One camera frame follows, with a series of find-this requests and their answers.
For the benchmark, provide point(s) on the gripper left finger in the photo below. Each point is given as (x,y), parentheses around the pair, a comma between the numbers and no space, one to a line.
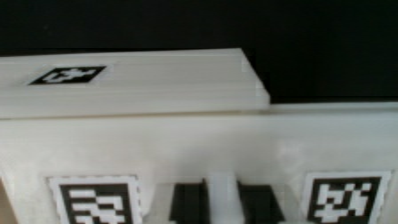
(191,204)

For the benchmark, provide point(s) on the white U-shaped fence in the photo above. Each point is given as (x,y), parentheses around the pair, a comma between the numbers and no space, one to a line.
(154,84)

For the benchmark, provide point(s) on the white cabinet door panel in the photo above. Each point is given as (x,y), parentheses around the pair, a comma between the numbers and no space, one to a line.
(90,168)

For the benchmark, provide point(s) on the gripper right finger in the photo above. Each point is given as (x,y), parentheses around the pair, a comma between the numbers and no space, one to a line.
(262,209)

